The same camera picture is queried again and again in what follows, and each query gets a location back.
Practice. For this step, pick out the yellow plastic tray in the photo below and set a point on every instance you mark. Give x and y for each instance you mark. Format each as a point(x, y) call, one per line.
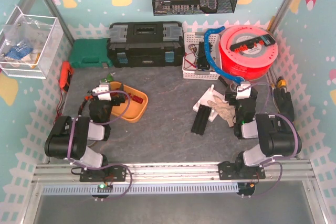
point(135, 110)

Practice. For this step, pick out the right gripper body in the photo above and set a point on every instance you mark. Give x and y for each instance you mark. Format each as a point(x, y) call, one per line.
point(231, 97)

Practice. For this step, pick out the black plate assembly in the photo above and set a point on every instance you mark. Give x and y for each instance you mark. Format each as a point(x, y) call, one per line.
point(202, 63)

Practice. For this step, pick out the white perforated basket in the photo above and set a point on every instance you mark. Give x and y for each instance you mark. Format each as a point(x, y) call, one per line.
point(194, 64)

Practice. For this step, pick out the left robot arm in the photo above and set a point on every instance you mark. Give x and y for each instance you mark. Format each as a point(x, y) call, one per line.
point(69, 136)

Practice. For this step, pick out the black aluminium extrusion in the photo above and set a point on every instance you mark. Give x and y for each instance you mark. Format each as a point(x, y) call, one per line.
point(201, 120)

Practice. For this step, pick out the black toolbox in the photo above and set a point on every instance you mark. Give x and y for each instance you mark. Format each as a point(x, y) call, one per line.
point(146, 44)

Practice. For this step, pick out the clear acrylic box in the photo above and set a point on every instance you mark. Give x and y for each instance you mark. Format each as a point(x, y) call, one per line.
point(29, 45)

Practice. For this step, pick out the beige work glove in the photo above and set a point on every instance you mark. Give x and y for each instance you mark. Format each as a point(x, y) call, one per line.
point(224, 110)

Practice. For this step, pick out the red filament spool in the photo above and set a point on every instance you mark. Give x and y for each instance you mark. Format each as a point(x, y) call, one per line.
point(250, 64)

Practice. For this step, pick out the green tool case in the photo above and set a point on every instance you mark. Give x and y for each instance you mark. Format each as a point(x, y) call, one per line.
point(90, 53)

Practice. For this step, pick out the small red spring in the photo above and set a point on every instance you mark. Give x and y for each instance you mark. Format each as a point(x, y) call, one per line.
point(137, 99)

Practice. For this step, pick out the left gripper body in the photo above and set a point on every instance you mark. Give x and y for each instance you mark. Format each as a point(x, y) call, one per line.
point(115, 99)

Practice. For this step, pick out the green pipe fitting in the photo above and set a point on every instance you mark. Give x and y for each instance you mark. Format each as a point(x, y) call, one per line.
point(109, 78)

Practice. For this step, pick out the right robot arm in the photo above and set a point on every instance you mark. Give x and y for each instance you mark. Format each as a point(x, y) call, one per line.
point(276, 134)

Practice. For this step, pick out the black power strip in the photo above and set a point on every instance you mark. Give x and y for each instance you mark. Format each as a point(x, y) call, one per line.
point(266, 40)

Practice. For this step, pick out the black rubber glove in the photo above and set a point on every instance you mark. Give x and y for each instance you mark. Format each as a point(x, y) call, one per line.
point(284, 103)

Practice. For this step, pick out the orange multimeter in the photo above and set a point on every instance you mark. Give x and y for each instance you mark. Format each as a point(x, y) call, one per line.
point(66, 74)

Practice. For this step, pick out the white peg board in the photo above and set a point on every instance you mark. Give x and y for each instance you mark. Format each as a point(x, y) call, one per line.
point(209, 96)

